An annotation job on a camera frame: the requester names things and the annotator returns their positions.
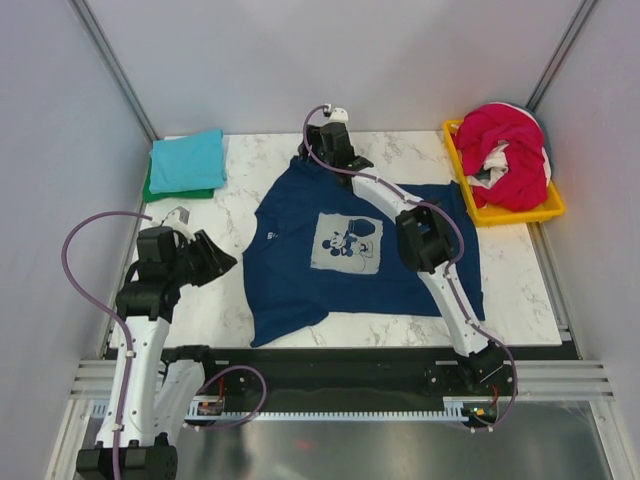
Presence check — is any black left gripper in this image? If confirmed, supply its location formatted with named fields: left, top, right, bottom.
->
left=167, top=229, right=237, bottom=287

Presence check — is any navy blue printed t shirt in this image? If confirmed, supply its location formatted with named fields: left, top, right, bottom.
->
left=241, top=154, right=488, bottom=349

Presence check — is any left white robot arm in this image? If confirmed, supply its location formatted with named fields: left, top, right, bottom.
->
left=76, top=226, right=237, bottom=479

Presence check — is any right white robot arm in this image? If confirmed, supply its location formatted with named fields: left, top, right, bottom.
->
left=299, top=121, right=508, bottom=394

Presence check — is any green folded t shirt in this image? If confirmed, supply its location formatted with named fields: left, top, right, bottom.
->
left=142, top=166, right=214, bottom=203

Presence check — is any light blue folded t shirt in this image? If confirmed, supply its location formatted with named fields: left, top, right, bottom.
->
left=150, top=129, right=227, bottom=193

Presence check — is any white t shirt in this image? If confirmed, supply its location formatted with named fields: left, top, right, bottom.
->
left=466, top=141, right=552, bottom=190

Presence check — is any pink t shirt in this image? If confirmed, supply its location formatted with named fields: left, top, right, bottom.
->
left=454, top=102, right=551, bottom=212

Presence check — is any yellow plastic bin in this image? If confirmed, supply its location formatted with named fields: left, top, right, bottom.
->
left=442, top=119, right=566, bottom=227

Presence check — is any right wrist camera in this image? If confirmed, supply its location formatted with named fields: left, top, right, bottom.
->
left=322, top=103, right=349, bottom=123

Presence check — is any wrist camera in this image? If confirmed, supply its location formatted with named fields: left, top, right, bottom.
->
left=151, top=206, right=194, bottom=241
left=322, top=103, right=349, bottom=123

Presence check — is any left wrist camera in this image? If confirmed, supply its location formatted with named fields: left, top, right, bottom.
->
left=151, top=206, right=194, bottom=241

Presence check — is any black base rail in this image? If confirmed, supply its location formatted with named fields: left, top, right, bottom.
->
left=159, top=342, right=549, bottom=414

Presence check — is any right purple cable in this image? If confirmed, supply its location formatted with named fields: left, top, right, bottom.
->
left=302, top=103, right=519, bottom=435

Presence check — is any white slotted cable duct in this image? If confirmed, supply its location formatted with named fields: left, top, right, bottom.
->
left=89, top=397, right=511, bottom=424

